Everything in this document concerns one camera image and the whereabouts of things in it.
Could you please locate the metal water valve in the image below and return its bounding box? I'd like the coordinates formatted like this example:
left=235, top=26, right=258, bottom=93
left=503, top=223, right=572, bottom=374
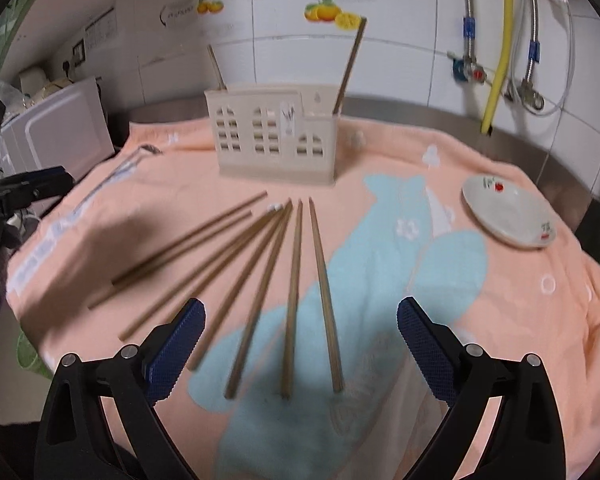
left=505, top=77, right=546, bottom=113

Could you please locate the yellow hose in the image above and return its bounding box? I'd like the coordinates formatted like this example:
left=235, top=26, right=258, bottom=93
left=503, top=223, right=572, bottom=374
left=480, top=0, right=522, bottom=136

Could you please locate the large orange fruit sticker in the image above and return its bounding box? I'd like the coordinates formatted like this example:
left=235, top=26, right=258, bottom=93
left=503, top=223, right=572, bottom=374
left=304, top=0, right=361, bottom=30

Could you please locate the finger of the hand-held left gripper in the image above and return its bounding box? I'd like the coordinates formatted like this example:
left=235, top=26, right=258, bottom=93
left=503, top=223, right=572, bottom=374
left=0, top=191, right=56, bottom=221
left=10, top=166, right=75, bottom=196

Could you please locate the beige utensil holder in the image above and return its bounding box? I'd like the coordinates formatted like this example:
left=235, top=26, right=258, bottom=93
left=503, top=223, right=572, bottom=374
left=205, top=86, right=342, bottom=188

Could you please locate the green plastic item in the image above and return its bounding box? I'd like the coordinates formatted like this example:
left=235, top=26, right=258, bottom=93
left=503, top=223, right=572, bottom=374
left=15, top=330, right=53, bottom=381

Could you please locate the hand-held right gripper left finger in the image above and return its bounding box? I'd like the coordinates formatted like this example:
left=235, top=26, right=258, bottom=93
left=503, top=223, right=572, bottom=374
left=34, top=297, right=207, bottom=480

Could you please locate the red-handled water valve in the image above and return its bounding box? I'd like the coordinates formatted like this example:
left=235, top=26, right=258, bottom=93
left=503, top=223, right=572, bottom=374
left=447, top=50, right=496, bottom=86

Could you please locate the braided metal hose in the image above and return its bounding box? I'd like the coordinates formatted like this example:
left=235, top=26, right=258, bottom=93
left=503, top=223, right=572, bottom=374
left=460, top=0, right=481, bottom=61
left=522, top=0, right=542, bottom=83

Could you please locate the metal spoon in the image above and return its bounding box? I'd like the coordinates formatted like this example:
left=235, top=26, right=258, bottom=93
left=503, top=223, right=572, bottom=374
left=74, top=144, right=163, bottom=217

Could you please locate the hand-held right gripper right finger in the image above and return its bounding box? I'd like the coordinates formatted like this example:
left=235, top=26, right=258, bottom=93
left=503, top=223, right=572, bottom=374
left=396, top=296, right=567, bottom=480

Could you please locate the peach and blue towel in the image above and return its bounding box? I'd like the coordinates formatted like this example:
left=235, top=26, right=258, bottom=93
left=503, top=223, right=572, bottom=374
left=5, top=115, right=600, bottom=480

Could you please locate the white microwave oven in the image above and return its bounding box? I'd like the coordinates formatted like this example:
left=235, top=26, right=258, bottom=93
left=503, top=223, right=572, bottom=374
left=0, top=77, right=117, bottom=181

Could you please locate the white paper wall label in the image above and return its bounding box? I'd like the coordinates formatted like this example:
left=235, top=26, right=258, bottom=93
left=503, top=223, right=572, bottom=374
left=84, top=7, right=118, bottom=46

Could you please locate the white plastic tube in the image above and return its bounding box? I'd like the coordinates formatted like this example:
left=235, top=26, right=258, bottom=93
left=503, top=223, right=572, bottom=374
left=510, top=0, right=579, bottom=118

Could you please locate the white flower-print plate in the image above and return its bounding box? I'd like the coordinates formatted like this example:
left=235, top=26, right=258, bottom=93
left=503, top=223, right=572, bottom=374
left=461, top=176, right=557, bottom=250

